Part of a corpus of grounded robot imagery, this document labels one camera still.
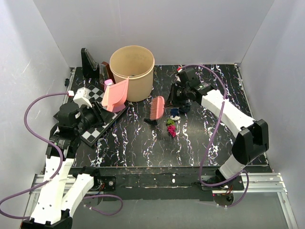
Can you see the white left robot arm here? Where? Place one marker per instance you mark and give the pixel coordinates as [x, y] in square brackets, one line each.
[54, 208]

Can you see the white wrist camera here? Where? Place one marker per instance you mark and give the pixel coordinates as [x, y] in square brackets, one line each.
[81, 97]
[180, 74]

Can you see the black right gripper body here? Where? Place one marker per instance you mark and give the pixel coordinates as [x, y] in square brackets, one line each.
[178, 95]

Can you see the black metronome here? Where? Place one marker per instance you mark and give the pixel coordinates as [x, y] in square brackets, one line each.
[90, 67]

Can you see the white paper scrap centre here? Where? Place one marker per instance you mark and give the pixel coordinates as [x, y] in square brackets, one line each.
[175, 118]

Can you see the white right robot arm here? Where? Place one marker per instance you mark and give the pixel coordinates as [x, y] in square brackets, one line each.
[251, 136]

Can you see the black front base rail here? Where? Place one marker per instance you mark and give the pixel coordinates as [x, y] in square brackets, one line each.
[151, 183]

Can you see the magenta paper scrap left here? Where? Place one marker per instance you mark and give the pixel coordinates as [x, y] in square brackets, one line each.
[171, 130]

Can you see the beige plastic bucket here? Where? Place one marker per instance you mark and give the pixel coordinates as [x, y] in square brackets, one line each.
[136, 64]

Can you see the dark navy paper scrap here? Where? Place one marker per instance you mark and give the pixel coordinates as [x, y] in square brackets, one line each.
[185, 108]

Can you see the pink hand brush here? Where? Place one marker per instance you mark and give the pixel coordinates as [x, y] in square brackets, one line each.
[156, 110]

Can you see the pink metronome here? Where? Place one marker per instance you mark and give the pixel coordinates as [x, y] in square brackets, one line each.
[107, 83]

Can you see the blue paper scrap centre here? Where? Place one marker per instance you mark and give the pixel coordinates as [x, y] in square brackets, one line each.
[174, 112]

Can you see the black white chessboard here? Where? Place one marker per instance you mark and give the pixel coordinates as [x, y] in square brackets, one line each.
[68, 141]

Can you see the pink dustpan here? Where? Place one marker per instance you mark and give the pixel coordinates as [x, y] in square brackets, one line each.
[115, 96]

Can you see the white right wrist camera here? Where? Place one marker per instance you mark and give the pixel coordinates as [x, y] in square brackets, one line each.
[180, 74]

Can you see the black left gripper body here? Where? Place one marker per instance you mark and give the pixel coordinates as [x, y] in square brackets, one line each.
[90, 116]

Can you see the green paper scrap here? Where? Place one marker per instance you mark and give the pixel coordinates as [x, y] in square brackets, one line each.
[170, 122]

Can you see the brown metronome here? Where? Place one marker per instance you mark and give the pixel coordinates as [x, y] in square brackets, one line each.
[105, 72]

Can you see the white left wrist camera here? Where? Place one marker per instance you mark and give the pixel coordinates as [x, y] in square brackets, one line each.
[81, 97]

